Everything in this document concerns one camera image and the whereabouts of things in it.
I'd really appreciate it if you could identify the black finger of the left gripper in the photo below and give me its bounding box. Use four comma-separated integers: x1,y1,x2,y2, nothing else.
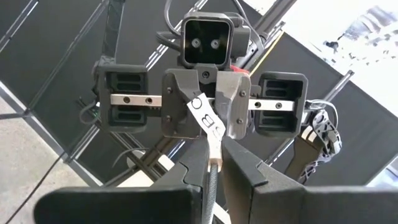
160,68,203,139
214,70,252,140

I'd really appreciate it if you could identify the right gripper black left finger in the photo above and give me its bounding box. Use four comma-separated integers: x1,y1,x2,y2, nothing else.
33,136,210,224

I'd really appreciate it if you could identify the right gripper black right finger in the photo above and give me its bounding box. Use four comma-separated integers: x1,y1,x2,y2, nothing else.
220,136,398,224

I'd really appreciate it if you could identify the white braided USB cable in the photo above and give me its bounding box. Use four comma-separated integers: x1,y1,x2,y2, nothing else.
186,92,227,224

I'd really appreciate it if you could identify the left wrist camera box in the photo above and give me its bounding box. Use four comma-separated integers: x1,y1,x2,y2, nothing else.
179,11,251,70

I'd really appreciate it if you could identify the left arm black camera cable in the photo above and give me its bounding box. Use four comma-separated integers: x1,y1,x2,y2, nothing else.
155,0,184,52

